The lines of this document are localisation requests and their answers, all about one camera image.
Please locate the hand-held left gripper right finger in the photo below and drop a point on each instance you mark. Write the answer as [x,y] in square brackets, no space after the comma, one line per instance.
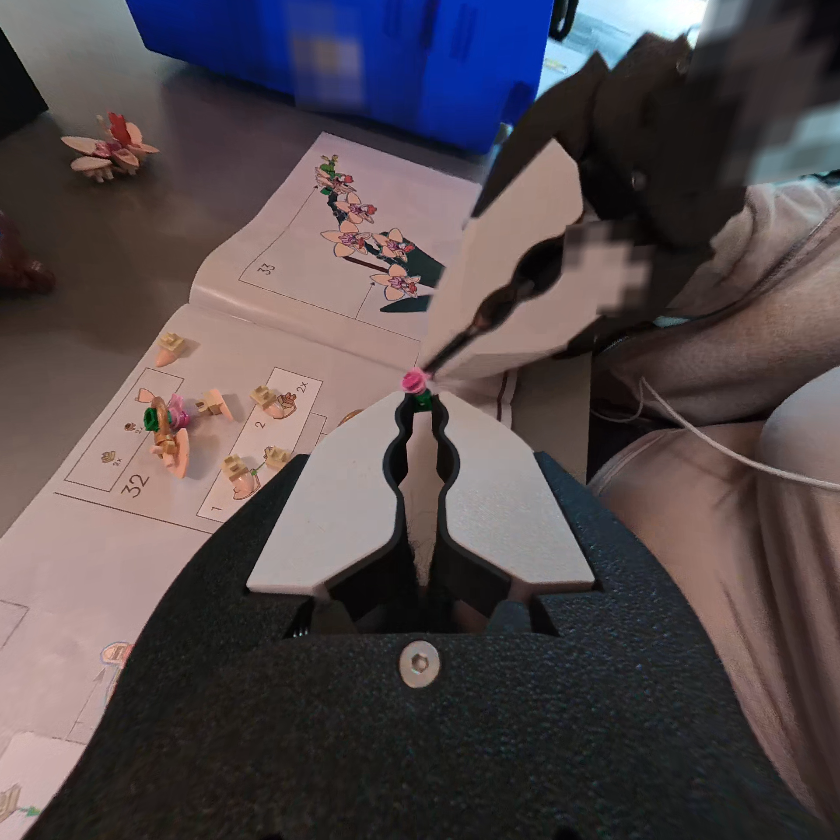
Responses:
[512,512]

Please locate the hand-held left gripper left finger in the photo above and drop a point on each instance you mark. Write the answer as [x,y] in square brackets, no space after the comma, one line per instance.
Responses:
[328,512]

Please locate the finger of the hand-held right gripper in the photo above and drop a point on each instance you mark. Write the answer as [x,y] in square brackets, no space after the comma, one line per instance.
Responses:
[499,223]
[531,334]

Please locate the small pink green brick piece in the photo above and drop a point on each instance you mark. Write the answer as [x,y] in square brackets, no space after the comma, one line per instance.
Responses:
[415,384]

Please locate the cream brick petal piece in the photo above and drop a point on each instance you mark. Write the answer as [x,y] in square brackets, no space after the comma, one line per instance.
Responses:
[277,457]
[239,479]
[215,403]
[262,396]
[170,348]

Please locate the person's beige hoodie torso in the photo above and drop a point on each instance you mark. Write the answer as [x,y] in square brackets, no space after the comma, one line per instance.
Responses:
[754,295]

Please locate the person's beige trouser leg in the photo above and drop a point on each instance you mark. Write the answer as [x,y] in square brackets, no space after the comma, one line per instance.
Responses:
[722,590]

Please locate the brick instruction booklet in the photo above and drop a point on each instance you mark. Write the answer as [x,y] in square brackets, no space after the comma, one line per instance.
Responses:
[98,558]

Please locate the blue plastic bin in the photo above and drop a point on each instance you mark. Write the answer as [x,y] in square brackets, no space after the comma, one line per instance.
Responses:
[197,52]

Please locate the cream pink brick orchid flower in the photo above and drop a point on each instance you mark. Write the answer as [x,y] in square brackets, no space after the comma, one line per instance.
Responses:
[111,151]

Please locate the dark brown rounded object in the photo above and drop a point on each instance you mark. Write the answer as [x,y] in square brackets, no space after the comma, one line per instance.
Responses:
[19,262]

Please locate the black orchid toy box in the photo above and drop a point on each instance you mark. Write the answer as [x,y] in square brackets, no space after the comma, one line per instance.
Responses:
[16,85]

